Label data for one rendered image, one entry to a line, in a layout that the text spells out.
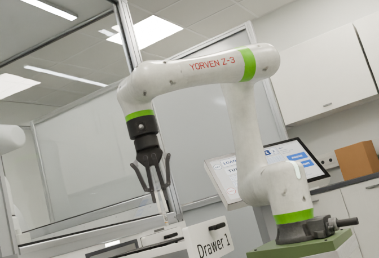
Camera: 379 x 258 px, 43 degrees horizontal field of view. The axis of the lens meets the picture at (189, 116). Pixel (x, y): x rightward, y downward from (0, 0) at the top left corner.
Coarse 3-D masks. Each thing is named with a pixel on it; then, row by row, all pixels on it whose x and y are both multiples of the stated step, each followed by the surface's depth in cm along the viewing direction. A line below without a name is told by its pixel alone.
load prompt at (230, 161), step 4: (272, 148) 241; (268, 152) 239; (272, 152) 239; (276, 152) 239; (224, 160) 235; (228, 160) 235; (232, 160) 235; (224, 164) 232; (228, 164) 232; (232, 164) 232
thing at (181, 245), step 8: (160, 248) 131; (168, 248) 130; (176, 248) 129; (184, 248) 128; (128, 256) 135; (136, 256) 134; (144, 256) 133; (152, 256) 132; (160, 256) 131; (168, 256) 130; (176, 256) 129; (184, 256) 128
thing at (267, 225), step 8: (256, 208) 231; (264, 208) 226; (256, 216) 234; (264, 216) 225; (272, 216) 225; (264, 224) 225; (272, 224) 224; (264, 232) 228; (272, 232) 223; (264, 240) 230
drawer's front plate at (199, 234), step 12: (192, 228) 129; (204, 228) 136; (228, 228) 152; (192, 240) 127; (204, 240) 133; (216, 240) 140; (228, 240) 149; (192, 252) 125; (204, 252) 131; (216, 252) 137; (228, 252) 145
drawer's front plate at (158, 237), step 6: (174, 228) 188; (180, 228) 193; (156, 234) 174; (162, 234) 178; (168, 234) 182; (180, 234) 191; (144, 240) 167; (150, 240) 169; (156, 240) 173; (162, 240) 177
